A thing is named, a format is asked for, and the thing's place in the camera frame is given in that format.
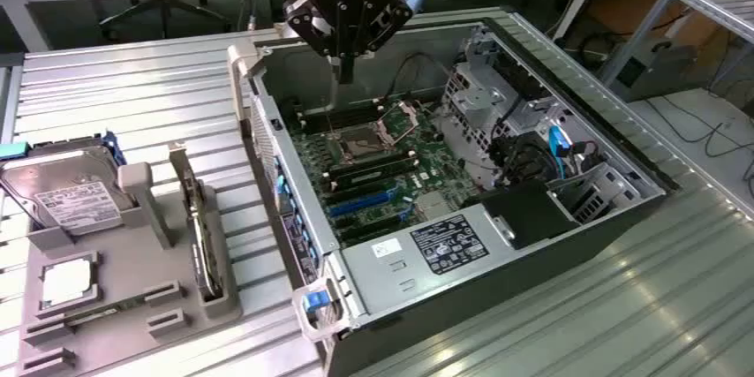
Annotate black graphics card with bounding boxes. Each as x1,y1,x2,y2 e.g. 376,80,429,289
167,140,231,305

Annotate black office chair base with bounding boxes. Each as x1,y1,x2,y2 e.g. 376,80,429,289
97,0,235,41

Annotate metal socket cover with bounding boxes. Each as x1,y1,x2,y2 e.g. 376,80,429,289
376,100,428,143

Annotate black RAM slot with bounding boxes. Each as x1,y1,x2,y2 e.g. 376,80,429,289
294,102,382,124
298,109,386,132

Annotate silver drive cage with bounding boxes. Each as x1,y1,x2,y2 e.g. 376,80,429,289
440,26,570,167

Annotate CPU socket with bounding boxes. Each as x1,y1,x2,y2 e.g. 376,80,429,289
334,126,392,162

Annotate green motherboard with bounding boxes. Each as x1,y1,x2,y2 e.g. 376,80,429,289
282,98,480,246

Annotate black installed RAM stick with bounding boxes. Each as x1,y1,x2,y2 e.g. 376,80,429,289
328,151,420,188

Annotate blue expansion slot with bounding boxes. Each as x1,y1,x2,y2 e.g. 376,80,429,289
328,188,398,220

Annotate silver chipset heatsink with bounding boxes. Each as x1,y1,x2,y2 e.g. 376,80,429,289
414,197,460,220

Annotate black expansion slot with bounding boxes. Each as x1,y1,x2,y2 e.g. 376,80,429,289
337,216,409,242

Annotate black plastic shroud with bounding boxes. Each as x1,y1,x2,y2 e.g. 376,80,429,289
478,179,584,251

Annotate hard disk with blue carrier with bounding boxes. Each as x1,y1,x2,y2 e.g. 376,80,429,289
0,129,141,237

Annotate silver power supply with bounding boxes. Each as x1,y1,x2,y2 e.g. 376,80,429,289
340,207,521,317

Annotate open black PC case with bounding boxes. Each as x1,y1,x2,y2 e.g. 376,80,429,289
226,14,680,377

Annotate grey parts rack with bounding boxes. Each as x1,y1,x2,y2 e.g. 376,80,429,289
13,162,247,377

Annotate silver CPU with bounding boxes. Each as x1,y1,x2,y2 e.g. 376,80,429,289
39,259,97,304

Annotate green RAM stick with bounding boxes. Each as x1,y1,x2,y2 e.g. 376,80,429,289
58,297,149,321

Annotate black looped wire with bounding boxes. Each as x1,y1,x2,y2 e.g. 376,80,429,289
390,52,456,102

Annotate black power wire bundle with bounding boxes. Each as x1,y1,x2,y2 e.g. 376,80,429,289
488,132,557,189

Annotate blue SATA wire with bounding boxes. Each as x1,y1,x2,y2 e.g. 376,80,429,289
546,124,577,182

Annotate grey box with black handle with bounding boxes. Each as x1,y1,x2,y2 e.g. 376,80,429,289
598,39,709,103

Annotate silver disk bay bracket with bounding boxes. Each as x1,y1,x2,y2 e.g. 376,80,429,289
546,162,630,227

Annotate aluminium frame table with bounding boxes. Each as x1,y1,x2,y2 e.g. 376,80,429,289
594,0,754,101

